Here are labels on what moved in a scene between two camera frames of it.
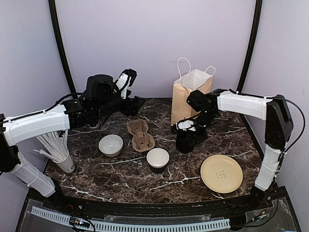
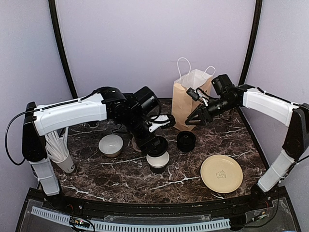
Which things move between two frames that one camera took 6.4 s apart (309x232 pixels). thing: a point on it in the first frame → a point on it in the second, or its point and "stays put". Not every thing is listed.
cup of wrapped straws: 56,142 stays put
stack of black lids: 185,141 stays put
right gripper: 200,137 → 203,114
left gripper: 133,106 → 141,142
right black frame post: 257,17 stays put
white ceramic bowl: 110,145 stays put
